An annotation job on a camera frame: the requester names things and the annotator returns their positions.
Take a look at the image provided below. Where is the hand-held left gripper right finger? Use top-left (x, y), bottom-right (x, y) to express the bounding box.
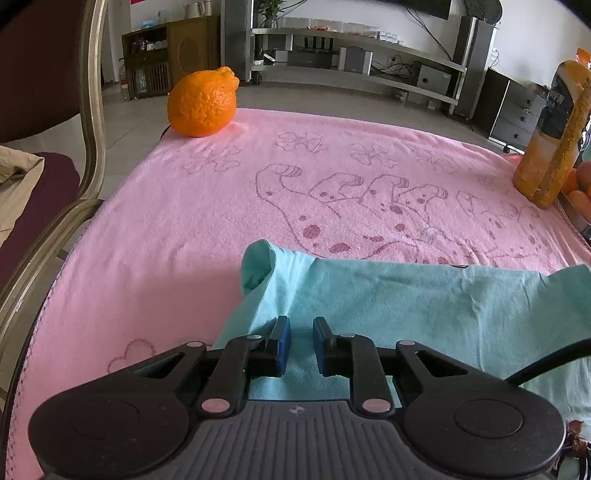
top-left (312, 316), bottom-right (467, 417)

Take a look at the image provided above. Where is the small leafy houseplant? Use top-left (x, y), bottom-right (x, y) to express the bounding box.
top-left (256, 0), bottom-right (289, 28)

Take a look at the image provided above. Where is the grey drawer cabinet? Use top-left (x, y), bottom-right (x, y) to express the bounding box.
top-left (473, 68), bottom-right (548, 153)

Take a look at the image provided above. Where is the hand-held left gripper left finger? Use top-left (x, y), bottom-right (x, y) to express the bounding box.
top-left (108, 315), bottom-right (293, 418)

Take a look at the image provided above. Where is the orange juice bottle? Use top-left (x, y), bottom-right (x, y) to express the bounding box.
top-left (512, 47), bottom-right (591, 210)

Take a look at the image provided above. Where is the pink printed blanket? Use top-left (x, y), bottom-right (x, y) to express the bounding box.
top-left (14, 107), bottom-right (591, 480)

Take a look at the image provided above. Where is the tall grey speaker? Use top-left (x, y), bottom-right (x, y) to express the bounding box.
top-left (222, 0), bottom-right (252, 84)
top-left (450, 16), bottom-right (497, 121)

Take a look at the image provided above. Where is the large bumpy orange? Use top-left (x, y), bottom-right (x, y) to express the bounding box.
top-left (167, 66), bottom-right (241, 138)

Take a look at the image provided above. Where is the light blue t-shirt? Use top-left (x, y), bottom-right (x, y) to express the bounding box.
top-left (213, 239), bottom-right (591, 480)

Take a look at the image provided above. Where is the black cable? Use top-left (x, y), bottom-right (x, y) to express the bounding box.
top-left (505, 339), bottom-right (591, 386)

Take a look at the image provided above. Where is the gold framed chair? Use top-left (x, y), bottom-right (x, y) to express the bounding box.
top-left (0, 0), bottom-right (109, 407)

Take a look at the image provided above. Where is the dark fruit tray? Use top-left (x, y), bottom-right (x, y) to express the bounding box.
top-left (556, 190), bottom-right (591, 244)

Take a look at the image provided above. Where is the black television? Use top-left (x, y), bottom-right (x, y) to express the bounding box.
top-left (383, 0), bottom-right (453, 20)

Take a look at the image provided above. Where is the beige cloth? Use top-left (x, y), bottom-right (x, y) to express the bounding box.
top-left (0, 145), bottom-right (45, 247)

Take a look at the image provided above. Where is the grey tv stand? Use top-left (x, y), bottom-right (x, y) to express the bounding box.
top-left (249, 18), bottom-right (467, 104)

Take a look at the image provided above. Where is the wooden cabinet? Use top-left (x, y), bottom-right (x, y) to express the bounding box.
top-left (121, 16), bottom-right (221, 100)

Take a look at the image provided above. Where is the grey subwoofer box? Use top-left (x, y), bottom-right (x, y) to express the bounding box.
top-left (416, 65), bottom-right (453, 95)

